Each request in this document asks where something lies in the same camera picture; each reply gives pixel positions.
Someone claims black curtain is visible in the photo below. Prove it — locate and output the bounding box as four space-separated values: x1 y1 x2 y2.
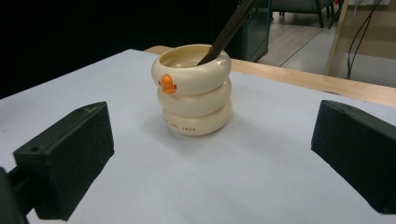
0 0 241 101

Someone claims light wooden shelf unit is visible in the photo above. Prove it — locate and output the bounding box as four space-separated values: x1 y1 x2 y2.
323 0 396 89

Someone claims hanging black cable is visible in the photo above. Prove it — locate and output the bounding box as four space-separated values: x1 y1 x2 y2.
346 0 383 80

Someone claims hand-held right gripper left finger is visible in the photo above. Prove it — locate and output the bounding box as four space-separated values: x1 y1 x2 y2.
12 101 116 222

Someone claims white table mat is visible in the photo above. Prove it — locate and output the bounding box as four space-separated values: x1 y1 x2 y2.
0 49 396 224

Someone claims dark chair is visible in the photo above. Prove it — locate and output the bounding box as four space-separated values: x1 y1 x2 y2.
270 0 342 30

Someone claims dark cabinet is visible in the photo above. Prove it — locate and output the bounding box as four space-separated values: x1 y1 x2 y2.
223 0 273 63

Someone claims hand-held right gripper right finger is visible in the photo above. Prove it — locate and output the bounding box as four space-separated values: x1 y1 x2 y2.
310 99 396 216

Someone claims cream ringed cup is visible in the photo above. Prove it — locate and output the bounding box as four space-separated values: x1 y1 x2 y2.
150 43 233 137

